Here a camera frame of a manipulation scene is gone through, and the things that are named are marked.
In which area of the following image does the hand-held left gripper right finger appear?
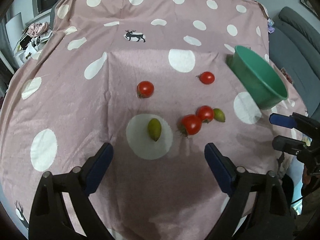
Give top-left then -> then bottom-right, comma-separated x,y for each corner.
204,142 -> 292,240

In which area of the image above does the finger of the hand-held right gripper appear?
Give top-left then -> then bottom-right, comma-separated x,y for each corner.
269,112 -> 320,135
272,135 -> 313,155

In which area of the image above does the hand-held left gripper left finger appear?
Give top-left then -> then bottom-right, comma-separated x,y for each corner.
28,142 -> 114,240

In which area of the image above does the green plastic bowl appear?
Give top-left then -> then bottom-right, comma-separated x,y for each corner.
226,45 -> 289,110

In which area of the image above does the red tomato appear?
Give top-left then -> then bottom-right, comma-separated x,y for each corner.
136,80 -> 155,99
196,105 -> 215,123
196,71 -> 215,85
178,114 -> 202,137

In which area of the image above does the pointed small green fruit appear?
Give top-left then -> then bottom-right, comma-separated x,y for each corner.
147,118 -> 162,142

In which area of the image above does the red snack packet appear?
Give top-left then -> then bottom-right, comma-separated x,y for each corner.
280,67 -> 293,83

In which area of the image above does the grey sofa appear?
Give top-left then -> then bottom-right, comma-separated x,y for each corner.
269,6 -> 320,120

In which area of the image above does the pink polka-dot blanket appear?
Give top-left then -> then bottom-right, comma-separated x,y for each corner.
0,0 -> 309,240

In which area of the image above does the purple cloth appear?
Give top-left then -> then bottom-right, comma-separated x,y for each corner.
266,17 -> 276,34

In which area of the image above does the pile of clothes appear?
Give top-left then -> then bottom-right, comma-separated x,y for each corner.
14,21 -> 54,67

